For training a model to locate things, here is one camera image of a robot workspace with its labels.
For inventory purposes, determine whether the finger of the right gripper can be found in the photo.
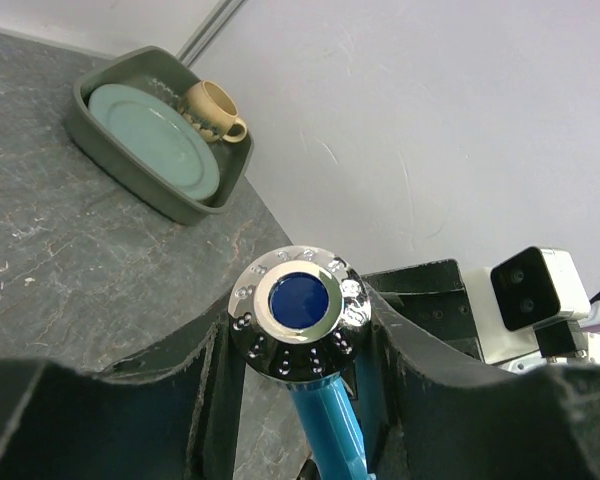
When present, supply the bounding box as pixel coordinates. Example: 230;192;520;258
363;259;466;297

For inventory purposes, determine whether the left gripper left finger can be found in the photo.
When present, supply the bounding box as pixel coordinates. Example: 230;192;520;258
0;300;245;479

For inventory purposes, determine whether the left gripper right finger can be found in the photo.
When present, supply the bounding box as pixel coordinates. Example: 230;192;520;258
356;290;600;479

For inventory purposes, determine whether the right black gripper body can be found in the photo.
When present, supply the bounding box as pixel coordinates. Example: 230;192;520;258
394;290;484;361

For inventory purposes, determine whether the beige ceramic mug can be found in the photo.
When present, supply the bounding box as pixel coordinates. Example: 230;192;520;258
177;80;248;144

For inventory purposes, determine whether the teal round plate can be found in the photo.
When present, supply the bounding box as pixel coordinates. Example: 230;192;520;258
88;84;220;201

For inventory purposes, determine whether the blue water faucet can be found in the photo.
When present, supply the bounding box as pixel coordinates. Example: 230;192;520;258
227;245;373;479

